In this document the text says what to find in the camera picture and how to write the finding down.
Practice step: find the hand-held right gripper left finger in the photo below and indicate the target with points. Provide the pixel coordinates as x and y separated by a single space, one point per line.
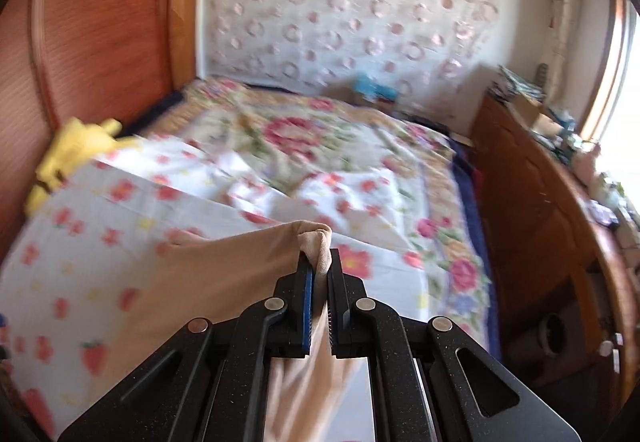
307 302

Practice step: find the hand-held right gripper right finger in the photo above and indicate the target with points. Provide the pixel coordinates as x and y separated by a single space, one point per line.
340 302

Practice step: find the beige printed t-shirt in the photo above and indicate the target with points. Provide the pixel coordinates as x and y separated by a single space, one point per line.
225 272

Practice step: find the rose pattern quilt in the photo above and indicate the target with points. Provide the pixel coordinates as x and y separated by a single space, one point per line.
300 132

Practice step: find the blue plastic bag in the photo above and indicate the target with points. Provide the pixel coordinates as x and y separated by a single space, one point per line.
372 85

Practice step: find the wooden cabinet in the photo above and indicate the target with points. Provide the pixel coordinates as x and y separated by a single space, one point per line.
525 182

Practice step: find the white floral bed sheet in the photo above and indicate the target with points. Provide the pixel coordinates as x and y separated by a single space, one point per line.
100 222

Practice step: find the cardboard box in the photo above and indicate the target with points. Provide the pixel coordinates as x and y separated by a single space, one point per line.
532 115

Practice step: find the yellow plush toy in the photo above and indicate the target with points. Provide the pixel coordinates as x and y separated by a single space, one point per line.
75 147

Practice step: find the stack of papers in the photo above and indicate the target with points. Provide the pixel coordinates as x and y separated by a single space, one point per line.
517 82

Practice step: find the white plastic jug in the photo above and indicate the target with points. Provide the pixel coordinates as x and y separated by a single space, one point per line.
587 165

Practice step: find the wooden headboard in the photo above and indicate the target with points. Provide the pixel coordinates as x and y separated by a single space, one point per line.
100 22

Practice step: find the window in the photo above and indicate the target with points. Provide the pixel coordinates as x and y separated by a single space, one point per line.
625 97

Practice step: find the white wrapped pipe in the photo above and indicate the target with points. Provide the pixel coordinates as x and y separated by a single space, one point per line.
565 12

